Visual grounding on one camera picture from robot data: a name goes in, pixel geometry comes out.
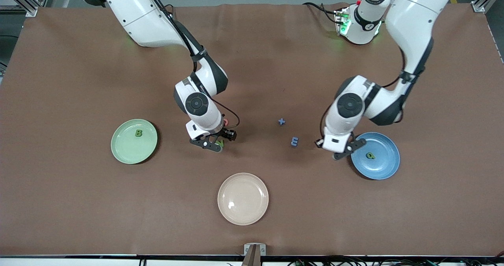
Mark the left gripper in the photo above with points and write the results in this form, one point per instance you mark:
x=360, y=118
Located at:
x=319, y=145

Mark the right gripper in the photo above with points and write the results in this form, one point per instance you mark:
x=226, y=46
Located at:
x=227, y=134

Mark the blue letter m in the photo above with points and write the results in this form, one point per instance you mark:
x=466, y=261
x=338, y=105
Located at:
x=293, y=138

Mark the green digit 9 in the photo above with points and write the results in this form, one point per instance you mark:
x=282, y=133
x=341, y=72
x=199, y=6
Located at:
x=368, y=155

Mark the green letter B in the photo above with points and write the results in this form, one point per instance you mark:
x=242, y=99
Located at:
x=138, y=133

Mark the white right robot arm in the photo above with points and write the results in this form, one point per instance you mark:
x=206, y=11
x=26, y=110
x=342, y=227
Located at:
x=138, y=13

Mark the brown table mat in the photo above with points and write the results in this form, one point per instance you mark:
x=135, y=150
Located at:
x=252, y=80

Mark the blue plate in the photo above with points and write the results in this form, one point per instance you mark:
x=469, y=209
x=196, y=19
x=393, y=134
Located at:
x=378, y=169

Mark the beige plate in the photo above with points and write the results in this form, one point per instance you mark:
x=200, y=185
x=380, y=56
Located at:
x=248, y=207

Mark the light green plate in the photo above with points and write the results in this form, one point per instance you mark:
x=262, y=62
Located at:
x=130, y=151

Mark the grey metal camera mount bracket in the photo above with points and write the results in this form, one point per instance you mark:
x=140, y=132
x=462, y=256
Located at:
x=262, y=250

